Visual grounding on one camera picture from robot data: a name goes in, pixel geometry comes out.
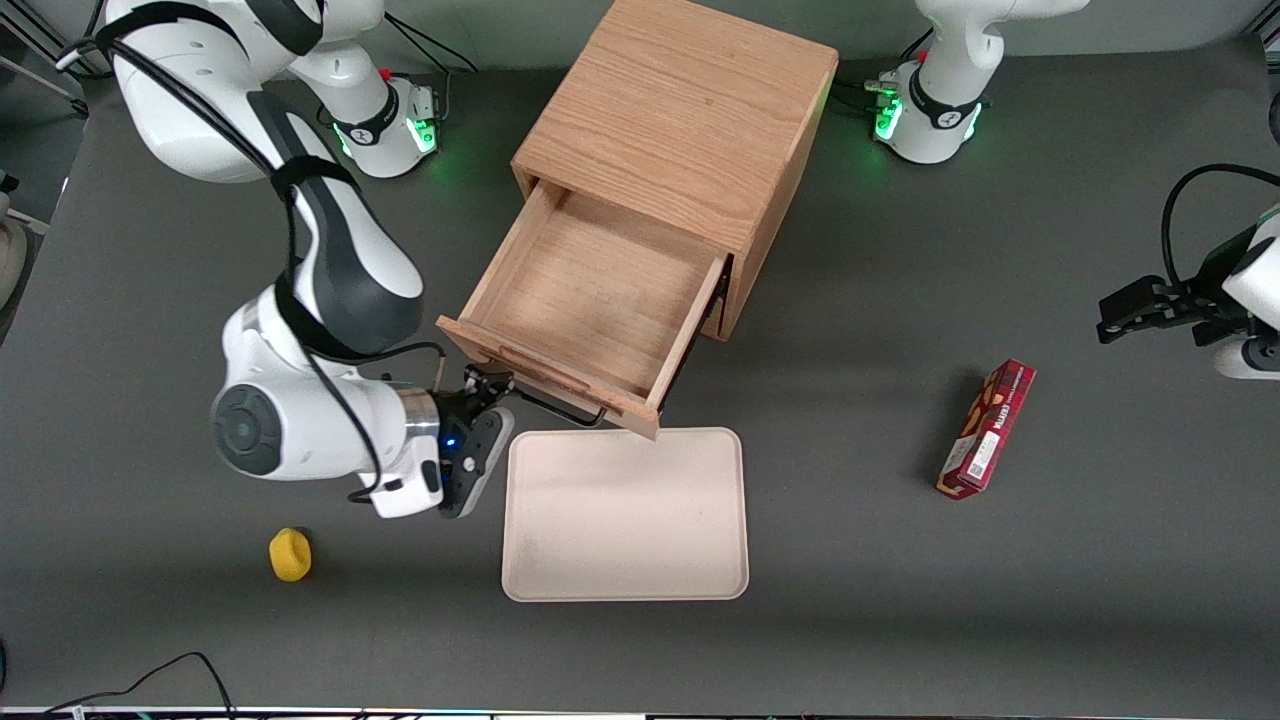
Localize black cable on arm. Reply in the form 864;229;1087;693
55;0;447;507
1161;164;1280;293

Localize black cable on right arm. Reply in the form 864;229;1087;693
55;0;447;507

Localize black cable at table edge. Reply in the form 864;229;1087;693
0;652;237;720

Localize aluminium frame profile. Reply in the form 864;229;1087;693
0;15;96;116

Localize black cables at right base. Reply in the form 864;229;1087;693
316;12;481;131

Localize black cables at left base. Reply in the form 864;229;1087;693
834;28;933;119

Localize beige rectangular tray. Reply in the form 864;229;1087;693
500;427;750;603

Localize beige round object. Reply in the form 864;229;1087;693
0;212;31;313

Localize black cables at base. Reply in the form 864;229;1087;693
834;28;933;119
316;12;481;131

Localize wooden drawer with large handle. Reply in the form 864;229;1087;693
436;180;732;442

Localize yellow lemon toy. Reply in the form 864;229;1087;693
268;527;313;583

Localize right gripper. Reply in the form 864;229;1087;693
374;364;517;520

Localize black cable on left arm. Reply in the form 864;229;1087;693
1161;164;1280;293

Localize red cookie box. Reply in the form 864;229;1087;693
936;359;1037;501

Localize oak wooden drawer cabinet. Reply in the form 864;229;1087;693
510;0;841;344

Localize large black wire drawer handle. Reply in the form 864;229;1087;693
510;382;609;430

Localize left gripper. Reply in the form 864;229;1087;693
1096;228;1280;382

